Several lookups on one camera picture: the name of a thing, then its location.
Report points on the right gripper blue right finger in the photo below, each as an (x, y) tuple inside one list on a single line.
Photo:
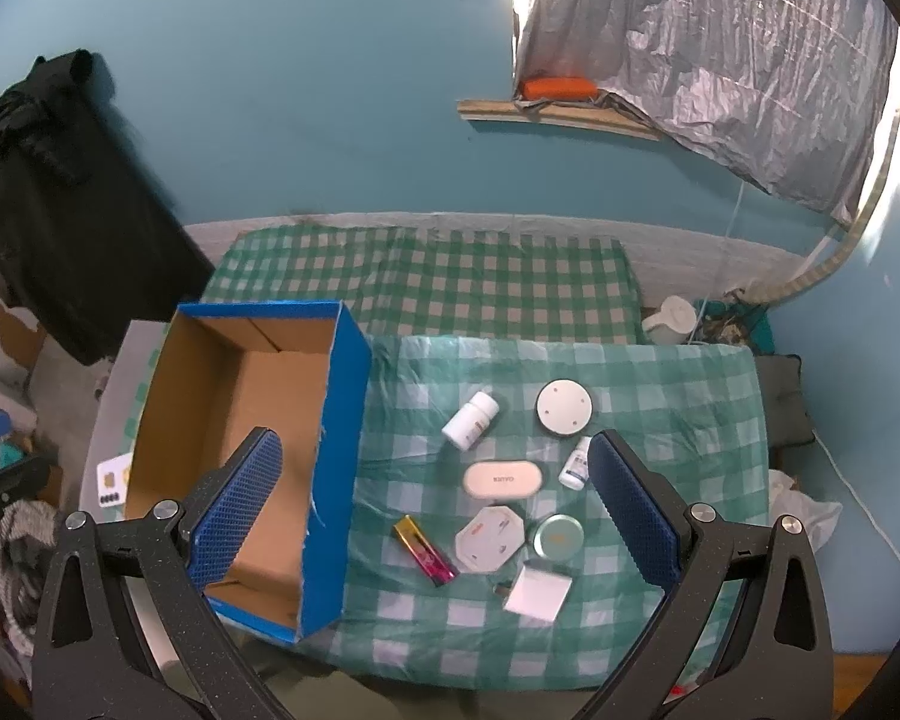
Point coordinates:
[(647, 511)]

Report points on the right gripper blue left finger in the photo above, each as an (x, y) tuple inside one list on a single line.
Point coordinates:
[(222, 507)]

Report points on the green metal tin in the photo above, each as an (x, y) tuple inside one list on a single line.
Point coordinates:
[(558, 538)]

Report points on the small white blue bottle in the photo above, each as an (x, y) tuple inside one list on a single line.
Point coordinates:
[(575, 472)]

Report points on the white cube charger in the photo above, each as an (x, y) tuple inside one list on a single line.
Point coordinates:
[(535, 593)]

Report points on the round white disc device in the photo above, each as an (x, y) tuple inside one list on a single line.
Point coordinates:
[(564, 407)]

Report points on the white octagonal adapter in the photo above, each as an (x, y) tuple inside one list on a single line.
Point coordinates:
[(491, 537)]

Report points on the white oval earbuds case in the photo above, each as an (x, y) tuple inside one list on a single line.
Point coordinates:
[(502, 480)]

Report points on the blue cardboard box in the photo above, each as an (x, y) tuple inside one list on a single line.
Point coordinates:
[(258, 409)]

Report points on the white pill bottle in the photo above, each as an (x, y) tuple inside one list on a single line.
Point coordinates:
[(472, 420)]

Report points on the white smartphone with stickers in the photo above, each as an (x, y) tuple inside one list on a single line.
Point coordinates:
[(113, 477)]

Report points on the green checkered plastic tablecloth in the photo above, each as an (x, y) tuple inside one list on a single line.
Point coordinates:
[(692, 413)]

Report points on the striped cloth pile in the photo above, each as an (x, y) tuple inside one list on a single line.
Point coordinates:
[(27, 545)]

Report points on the white plastic jug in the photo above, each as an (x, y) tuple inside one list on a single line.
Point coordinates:
[(672, 323)]

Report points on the pink gold battery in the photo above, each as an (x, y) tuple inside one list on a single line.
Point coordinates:
[(433, 564)]

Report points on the green beige checkered cloth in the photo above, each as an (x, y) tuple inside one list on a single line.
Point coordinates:
[(405, 281)]

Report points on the black hanging clothes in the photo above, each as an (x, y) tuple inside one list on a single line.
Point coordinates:
[(85, 243)]

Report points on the wooden window sill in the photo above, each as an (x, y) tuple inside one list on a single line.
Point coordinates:
[(601, 119)]

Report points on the orange object on sill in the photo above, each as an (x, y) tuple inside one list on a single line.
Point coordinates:
[(560, 89)]

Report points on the silver foil window cover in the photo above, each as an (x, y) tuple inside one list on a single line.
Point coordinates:
[(788, 94)]

